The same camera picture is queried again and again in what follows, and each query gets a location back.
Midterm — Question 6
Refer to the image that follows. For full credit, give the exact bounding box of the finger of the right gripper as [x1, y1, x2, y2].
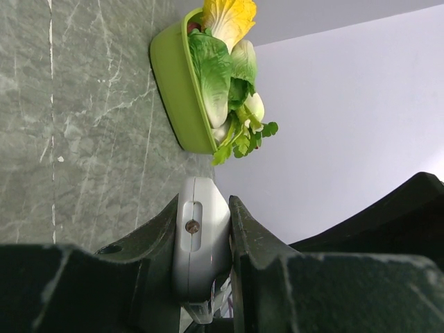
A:
[291, 172, 443, 257]

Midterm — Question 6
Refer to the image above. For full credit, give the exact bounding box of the yellow napa cabbage toy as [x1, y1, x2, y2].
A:
[202, 0, 257, 53]

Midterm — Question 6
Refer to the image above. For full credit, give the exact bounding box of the green leafy cabbage toy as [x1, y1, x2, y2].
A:
[188, 28, 232, 128]

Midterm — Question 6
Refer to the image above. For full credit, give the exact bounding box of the green celery stalk toy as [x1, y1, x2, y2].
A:
[212, 103, 279, 166]

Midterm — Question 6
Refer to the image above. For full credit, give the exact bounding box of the green romaine lettuce toy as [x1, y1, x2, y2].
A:
[228, 39, 257, 110]

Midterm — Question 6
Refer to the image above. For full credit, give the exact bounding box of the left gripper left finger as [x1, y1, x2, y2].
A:
[1, 198, 180, 332]

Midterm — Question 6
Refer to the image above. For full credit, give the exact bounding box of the white radish toy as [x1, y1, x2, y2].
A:
[244, 92, 265, 121]

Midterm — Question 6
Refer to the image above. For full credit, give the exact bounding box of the white remote control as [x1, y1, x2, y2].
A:
[172, 176, 232, 324]

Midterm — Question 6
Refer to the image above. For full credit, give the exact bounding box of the green plastic basket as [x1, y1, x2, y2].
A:
[149, 8, 216, 155]

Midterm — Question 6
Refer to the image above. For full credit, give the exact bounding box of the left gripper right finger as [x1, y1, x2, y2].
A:
[229, 196, 443, 332]

